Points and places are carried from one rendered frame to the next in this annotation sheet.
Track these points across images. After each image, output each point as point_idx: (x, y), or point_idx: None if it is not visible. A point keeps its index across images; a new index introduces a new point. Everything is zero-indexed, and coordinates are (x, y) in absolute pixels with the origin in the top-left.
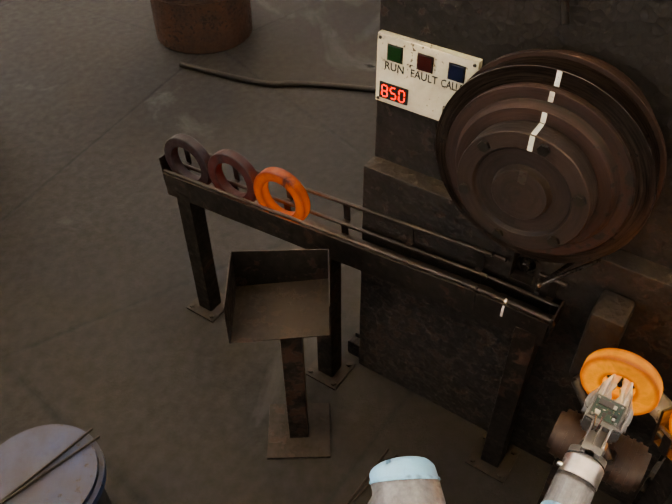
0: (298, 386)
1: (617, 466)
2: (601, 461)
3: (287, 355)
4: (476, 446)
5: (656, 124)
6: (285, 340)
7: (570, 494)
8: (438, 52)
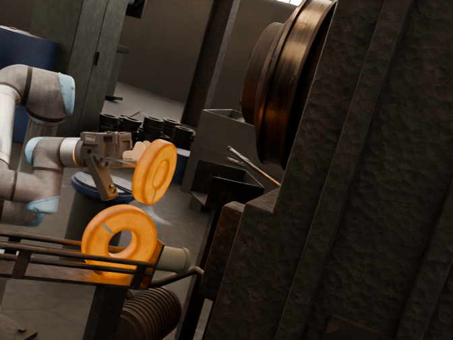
0: (194, 278)
1: None
2: (79, 143)
3: (203, 240)
4: None
5: (317, 22)
6: (207, 224)
7: (55, 137)
8: None
